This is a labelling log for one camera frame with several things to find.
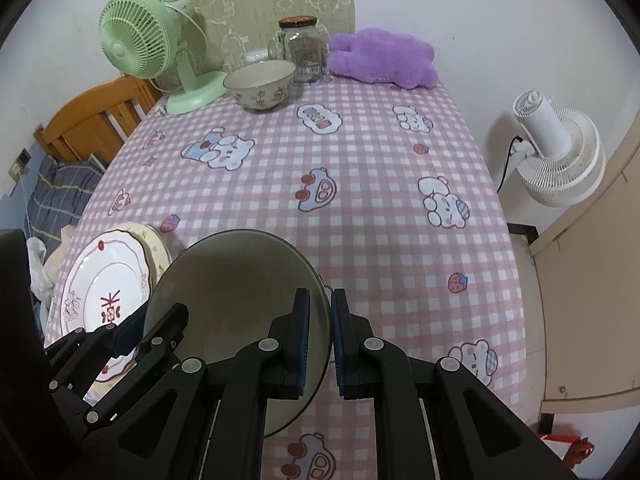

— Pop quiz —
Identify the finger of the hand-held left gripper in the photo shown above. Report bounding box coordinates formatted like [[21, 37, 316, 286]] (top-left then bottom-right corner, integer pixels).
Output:
[[44, 310, 149, 362], [75, 303, 190, 429]]

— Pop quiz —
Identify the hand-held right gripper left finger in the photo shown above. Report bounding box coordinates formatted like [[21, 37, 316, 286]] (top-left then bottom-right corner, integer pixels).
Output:
[[75, 287, 312, 480]]

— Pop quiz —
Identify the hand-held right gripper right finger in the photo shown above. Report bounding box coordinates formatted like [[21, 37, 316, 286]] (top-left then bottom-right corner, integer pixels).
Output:
[[330, 288, 576, 480]]

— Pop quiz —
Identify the white plate with red mark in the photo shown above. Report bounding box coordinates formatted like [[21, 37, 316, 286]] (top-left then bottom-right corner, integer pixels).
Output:
[[50, 230, 153, 383]]

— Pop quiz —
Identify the large yellow floral beaded plate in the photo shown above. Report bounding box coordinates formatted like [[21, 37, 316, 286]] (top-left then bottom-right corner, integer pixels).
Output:
[[120, 221, 173, 286]]

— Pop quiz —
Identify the grey ceramic bowl blue floral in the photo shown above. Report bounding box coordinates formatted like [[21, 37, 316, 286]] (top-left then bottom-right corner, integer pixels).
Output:
[[144, 229, 332, 438], [223, 60, 297, 113]]

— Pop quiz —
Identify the white plastic bag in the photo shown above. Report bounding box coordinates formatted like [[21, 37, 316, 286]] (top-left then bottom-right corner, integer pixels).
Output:
[[25, 237, 56, 311]]

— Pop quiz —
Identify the grey plaid bedding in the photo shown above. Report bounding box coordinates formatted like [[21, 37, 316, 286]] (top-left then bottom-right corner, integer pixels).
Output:
[[25, 155, 106, 251]]

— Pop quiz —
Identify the pink checked tablecloth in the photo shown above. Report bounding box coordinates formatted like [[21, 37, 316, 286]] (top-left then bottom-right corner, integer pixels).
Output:
[[44, 72, 526, 480]]

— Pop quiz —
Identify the wooden bed headboard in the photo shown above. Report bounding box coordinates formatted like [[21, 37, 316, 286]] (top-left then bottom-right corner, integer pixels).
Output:
[[32, 75, 163, 166]]

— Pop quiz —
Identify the white desk fan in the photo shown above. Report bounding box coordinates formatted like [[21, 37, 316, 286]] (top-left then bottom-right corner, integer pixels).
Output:
[[513, 90, 606, 208]]

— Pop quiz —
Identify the glass jar with dark lid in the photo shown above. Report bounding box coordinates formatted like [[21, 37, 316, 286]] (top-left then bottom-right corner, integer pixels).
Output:
[[278, 16, 326, 84]]

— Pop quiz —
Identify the green desk fan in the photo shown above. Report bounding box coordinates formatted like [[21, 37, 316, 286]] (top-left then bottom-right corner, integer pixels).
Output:
[[98, 0, 228, 117]]

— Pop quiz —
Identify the purple plush toy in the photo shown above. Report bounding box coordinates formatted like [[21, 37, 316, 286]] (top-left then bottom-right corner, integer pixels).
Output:
[[327, 29, 440, 90]]

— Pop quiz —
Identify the clear glass mug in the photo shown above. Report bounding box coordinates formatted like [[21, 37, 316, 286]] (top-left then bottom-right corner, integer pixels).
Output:
[[267, 35, 296, 63]]

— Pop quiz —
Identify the green patterned cushion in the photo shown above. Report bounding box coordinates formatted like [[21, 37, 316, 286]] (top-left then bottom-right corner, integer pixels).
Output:
[[160, 0, 357, 78]]

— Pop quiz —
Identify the wall socket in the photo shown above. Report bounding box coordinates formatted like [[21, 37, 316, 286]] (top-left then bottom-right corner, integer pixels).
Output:
[[10, 147, 32, 181]]

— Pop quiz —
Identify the black power cable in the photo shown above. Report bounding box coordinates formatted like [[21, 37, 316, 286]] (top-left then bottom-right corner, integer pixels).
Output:
[[495, 135, 531, 196]]

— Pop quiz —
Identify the red metal frame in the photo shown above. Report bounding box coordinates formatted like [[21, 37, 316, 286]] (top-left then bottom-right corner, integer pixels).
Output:
[[537, 432, 596, 471]]

